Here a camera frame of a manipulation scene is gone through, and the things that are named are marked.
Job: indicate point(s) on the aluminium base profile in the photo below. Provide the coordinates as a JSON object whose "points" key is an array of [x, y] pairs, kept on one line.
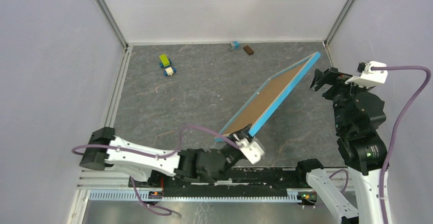
{"points": [[112, 179]]}

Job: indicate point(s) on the light wooden picture frame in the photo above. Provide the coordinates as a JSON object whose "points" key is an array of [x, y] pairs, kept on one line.
{"points": [[277, 97]]}

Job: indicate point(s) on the green blue toy car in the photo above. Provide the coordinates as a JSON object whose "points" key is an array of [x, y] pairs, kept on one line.
{"points": [[165, 62]]}

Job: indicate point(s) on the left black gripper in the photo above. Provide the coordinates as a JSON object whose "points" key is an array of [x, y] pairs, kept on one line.
{"points": [[242, 134]]}

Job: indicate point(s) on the corner aluminium post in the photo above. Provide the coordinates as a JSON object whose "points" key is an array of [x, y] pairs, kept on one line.
{"points": [[338, 22], [111, 21]]}

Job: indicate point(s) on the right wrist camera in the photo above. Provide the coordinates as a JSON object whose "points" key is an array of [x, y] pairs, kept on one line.
{"points": [[368, 77]]}

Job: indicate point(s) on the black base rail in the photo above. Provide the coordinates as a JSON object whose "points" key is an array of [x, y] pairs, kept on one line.
{"points": [[238, 181]]}

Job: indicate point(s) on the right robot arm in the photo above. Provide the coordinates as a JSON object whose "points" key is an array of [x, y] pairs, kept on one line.
{"points": [[357, 115]]}

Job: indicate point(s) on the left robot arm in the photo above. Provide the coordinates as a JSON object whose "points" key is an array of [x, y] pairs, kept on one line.
{"points": [[139, 161]]}

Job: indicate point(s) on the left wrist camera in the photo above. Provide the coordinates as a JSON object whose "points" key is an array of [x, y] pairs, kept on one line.
{"points": [[253, 150]]}

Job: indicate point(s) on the right corner aluminium post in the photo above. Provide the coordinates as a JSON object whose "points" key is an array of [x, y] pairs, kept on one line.
{"points": [[338, 22]]}

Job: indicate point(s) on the blue white cube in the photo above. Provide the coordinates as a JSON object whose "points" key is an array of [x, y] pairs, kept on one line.
{"points": [[234, 45]]}

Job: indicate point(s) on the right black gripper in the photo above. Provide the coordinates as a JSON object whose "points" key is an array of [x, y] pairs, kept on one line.
{"points": [[333, 76]]}

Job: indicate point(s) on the left corner aluminium post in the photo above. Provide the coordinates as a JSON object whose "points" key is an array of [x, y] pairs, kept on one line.
{"points": [[111, 21]]}

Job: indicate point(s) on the left floor aluminium rail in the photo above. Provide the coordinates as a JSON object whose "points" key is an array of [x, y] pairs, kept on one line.
{"points": [[113, 80]]}

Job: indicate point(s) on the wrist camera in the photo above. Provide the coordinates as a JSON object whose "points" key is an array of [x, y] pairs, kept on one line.
{"points": [[368, 77], [253, 150]]}

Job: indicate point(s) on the slotted cable duct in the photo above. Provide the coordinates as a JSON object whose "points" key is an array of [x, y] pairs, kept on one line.
{"points": [[157, 196]]}

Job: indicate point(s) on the white blue toy car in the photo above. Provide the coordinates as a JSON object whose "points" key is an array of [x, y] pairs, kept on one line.
{"points": [[169, 71]]}

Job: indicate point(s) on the small brown block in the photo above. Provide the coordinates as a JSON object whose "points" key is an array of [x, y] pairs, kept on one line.
{"points": [[248, 50]]}

